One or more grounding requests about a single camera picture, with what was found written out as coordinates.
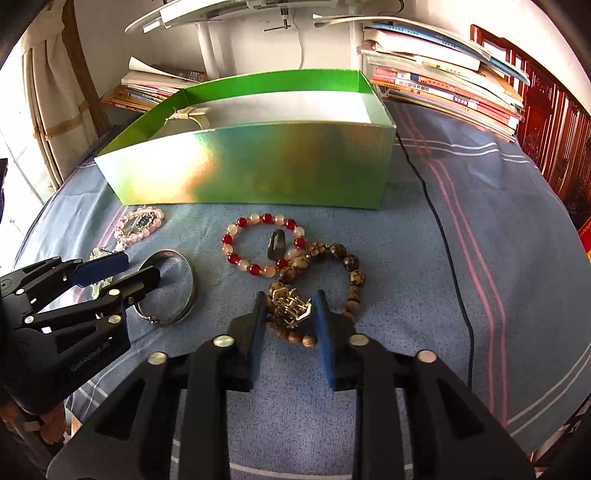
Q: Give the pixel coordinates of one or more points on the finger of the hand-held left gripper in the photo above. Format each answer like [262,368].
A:
[101,268]
[138,282]

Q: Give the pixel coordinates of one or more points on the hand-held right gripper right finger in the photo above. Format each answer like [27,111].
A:
[325,341]

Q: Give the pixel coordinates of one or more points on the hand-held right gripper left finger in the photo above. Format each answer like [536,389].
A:
[258,332]

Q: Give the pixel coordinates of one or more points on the silver bangle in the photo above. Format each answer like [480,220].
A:
[190,290]

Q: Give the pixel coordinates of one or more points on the shiny green cardboard box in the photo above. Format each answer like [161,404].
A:
[277,161]

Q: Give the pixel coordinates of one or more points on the person's left hand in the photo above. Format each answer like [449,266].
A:
[53,424]

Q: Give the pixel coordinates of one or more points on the blue striped bed sheet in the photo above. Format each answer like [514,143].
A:
[392,277]

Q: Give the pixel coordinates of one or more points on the white wrist watch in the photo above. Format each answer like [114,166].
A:
[194,115]

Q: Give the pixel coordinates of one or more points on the beige curtain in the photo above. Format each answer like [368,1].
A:
[51,92]

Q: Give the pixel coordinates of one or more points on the small stack of books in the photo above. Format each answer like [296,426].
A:
[147,90]

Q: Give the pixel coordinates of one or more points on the brown wooden pole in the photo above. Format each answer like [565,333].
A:
[78,60]

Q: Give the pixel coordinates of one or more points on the white metal stand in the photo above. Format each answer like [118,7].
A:
[210,46]

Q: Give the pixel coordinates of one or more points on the red gift box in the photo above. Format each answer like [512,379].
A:
[586,240]

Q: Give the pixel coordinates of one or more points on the large stack of books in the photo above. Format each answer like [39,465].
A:
[438,83]

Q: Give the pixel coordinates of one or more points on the red carved wooden furniture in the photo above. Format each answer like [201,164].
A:
[549,120]

